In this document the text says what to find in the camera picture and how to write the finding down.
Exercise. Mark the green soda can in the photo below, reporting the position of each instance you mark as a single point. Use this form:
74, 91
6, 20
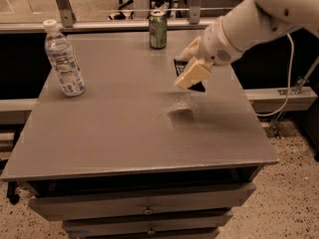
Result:
157, 29

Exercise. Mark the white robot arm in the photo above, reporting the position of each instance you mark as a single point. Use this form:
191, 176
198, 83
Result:
250, 23

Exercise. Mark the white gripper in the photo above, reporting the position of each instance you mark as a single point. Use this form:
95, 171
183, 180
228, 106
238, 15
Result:
215, 45

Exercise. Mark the grey drawer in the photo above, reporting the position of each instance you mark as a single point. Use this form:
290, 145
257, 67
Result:
143, 202
147, 224

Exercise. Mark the clear plastic water bottle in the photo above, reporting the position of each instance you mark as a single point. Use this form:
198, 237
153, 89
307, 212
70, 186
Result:
62, 58

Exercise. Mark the top grey drawer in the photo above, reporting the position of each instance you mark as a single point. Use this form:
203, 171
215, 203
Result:
143, 202

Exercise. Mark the metal railing frame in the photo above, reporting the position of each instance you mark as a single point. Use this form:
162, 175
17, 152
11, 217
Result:
17, 15

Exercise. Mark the grey drawer cabinet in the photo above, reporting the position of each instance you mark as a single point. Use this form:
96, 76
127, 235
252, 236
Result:
132, 129

